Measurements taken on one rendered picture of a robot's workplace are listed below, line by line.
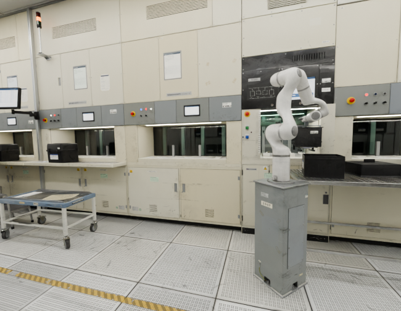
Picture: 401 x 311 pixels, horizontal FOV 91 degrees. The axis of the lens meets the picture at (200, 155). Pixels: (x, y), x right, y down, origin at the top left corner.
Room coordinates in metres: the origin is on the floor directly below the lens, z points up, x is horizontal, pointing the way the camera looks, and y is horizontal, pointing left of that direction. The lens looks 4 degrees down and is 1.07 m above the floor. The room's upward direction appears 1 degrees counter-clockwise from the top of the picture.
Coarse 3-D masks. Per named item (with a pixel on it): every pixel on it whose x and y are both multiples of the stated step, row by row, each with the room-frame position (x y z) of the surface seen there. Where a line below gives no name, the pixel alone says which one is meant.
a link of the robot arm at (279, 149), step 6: (270, 126) 1.45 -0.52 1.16; (276, 126) 1.40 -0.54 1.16; (270, 132) 1.44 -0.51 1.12; (276, 132) 1.39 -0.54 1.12; (270, 138) 1.44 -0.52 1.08; (276, 138) 1.42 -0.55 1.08; (270, 144) 1.44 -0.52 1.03; (276, 144) 1.42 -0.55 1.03; (282, 144) 1.42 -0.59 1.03; (276, 150) 1.39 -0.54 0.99; (282, 150) 1.37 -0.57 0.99; (288, 150) 1.38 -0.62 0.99; (276, 156) 1.39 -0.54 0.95; (282, 156) 1.37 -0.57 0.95; (288, 156) 1.37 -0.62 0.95
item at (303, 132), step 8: (304, 128) 1.78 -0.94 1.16; (312, 128) 1.76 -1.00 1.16; (320, 128) 1.74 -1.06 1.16; (296, 136) 1.80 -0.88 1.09; (304, 136) 1.78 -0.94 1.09; (312, 136) 1.76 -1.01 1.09; (320, 136) 1.74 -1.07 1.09; (296, 144) 1.80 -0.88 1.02; (304, 144) 1.78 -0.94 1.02; (312, 144) 1.76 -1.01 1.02; (320, 144) 1.74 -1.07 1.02
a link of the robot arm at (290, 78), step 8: (280, 72) 1.44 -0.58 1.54; (288, 72) 1.37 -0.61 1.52; (296, 72) 1.34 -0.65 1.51; (280, 80) 1.43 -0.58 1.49; (288, 80) 1.36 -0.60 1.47; (296, 80) 1.35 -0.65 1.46; (288, 88) 1.38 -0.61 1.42; (280, 96) 1.41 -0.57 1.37; (288, 96) 1.39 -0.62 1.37; (280, 104) 1.40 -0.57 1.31; (288, 104) 1.39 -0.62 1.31; (280, 112) 1.39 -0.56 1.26; (288, 112) 1.37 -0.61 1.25; (288, 120) 1.34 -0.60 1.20; (280, 128) 1.37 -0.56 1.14; (288, 128) 1.32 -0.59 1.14; (296, 128) 1.34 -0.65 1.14; (280, 136) 1.38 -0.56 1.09; (288, 136) 1.33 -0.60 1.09
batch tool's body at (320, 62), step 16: (320, 48) 1.98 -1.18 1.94; (256, 64) 2.14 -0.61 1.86; (272, 64) 2.10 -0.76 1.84; (288, 64) 2.06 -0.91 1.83; (304, 64) 2.01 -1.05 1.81; (320, 64) 1.97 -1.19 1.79; (256, 80) 2.14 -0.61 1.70; (320, 80) 1.97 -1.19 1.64; (320, 96) 1.97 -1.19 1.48; (256, 112) 2.14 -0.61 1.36; (272, 112) 2.46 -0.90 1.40; (304, 112) 2.46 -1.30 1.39; (256, 128) 2.14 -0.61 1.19; (256, 144) 2.14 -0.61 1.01; (256, 160) 2.14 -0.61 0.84; (256, 176) 2.14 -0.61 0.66; (320, 192) 1.96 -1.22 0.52; (320, 208) 1.96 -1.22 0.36; (320, 224) 1.96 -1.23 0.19
